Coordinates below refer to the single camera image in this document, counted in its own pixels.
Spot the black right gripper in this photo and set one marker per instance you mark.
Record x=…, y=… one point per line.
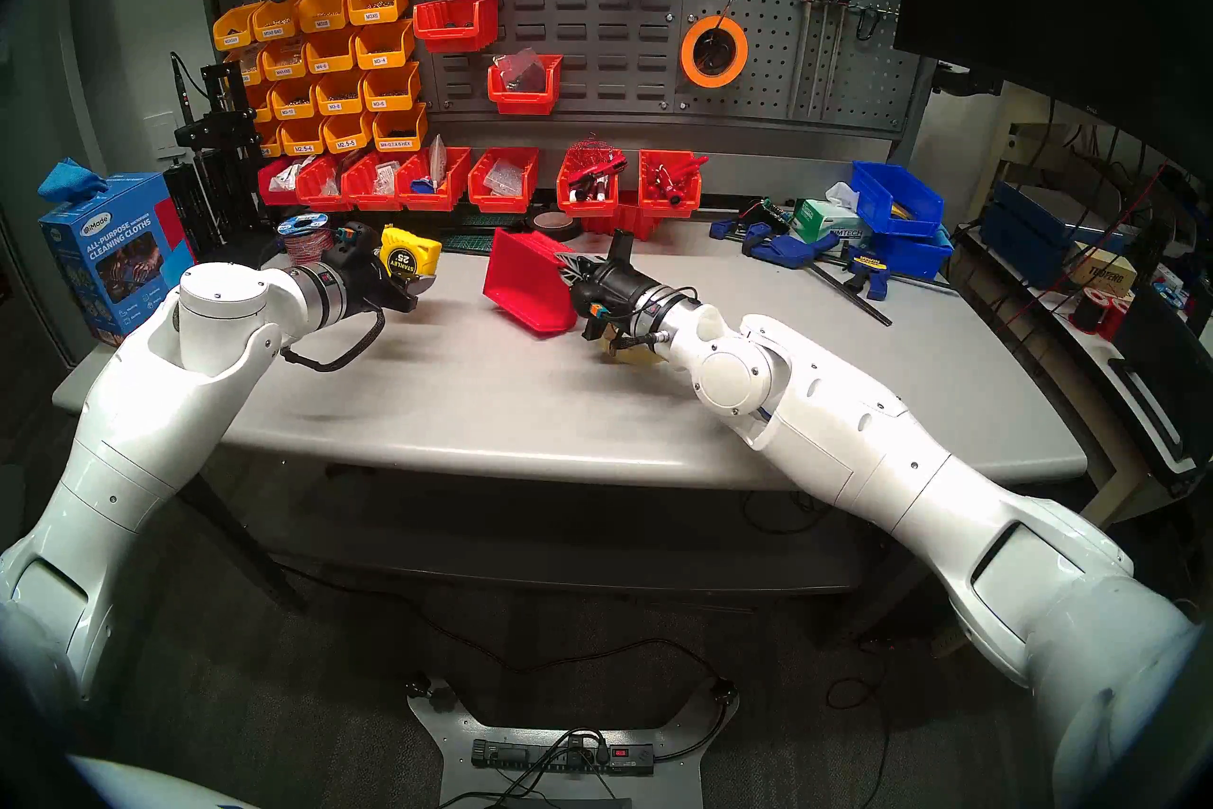
x=635, y=303

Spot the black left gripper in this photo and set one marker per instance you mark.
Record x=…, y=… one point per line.
x=374, y=286

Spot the yellow tape measure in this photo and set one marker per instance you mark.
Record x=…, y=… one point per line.
x=412, y=250

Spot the crimson plastic storage bin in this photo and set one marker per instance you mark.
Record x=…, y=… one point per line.
x=526, y=281

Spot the cream masking tape roll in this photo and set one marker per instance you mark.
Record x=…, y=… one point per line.
x=635, y=354

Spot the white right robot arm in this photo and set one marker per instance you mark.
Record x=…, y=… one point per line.
x=853, y=475

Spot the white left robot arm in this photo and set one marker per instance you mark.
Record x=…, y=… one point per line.
x=142, y=418

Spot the green white tissue box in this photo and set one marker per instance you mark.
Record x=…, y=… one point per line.
x=823, y=224

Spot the blue cleaning cloths box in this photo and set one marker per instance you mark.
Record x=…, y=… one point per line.
x=104, y=257

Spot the dark blue storage box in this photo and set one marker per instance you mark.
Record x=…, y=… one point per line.
x=1028, y=234

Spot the brown cardboard box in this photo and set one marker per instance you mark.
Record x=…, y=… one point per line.
x=1099, y=274

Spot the red plastic parts bin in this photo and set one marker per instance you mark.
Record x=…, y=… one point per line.
x=445, y=198
x=502, y=205
x=365, y=200
x=588, y=208
x=317, y=199
x=521, y=103
x=668, y=210
x=275, y=196
x=640, y=224
x=453, y=37

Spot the green cutting mat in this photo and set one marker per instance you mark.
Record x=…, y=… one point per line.
x=469, y=246

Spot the black tape roll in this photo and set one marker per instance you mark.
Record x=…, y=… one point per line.
x=559, y=222

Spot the small blue plastic item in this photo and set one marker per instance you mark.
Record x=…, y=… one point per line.
x=422, y=186

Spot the white paper packet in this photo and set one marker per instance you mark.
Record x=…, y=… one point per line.
x=437, y=158

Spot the clear plastic bag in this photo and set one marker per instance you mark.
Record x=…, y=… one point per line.
x=519, y=70
x=504, y=179

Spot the yellow labelled parts bin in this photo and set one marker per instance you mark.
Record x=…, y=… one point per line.
x=237, y=39
x=262, y=112
x=377, y=14
x=301, y=145
x=278, y=30
x=248, y=74
x=269, y=147
x=284, y=70
x=347, y=143
x=398, y=142
x=332, y=63
x=339, y=105
x=327, y=20
x=390, y=101
x=294, y=109
x=384, y=58

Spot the white crumpled paper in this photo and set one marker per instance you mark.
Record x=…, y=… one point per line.
x=284, y=174

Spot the orange tape roll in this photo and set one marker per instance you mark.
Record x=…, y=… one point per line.
x=686, y=54

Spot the black metal stand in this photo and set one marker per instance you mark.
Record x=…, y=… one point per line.
x=220, y=129

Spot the blue bar clamp yellow label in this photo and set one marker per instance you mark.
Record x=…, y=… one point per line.
x=867, y=267

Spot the blue plastic bin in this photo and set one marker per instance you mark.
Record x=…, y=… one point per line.
x=914, y=212
x=910, y=255

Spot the black soldering pen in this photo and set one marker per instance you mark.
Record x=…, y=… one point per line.
x=180, y=82

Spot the blue cloth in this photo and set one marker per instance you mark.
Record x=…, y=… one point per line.
x=71, y=180

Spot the black power strip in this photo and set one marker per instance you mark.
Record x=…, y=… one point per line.
x=559, y=757

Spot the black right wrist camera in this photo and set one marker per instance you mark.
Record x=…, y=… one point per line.
x=599, y=322

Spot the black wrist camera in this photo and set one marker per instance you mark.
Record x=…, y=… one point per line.
x=355, y=236
x=599, y=322

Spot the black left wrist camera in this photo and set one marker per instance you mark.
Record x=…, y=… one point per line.
x=355, y=236

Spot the grey pegboard wall panel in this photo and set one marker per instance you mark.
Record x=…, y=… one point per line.
x=606, y=11

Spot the white wall switch plate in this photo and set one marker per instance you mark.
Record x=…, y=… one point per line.
x=159, y=136

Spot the black monitor mount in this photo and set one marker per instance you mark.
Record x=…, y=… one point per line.
x=957, y=82

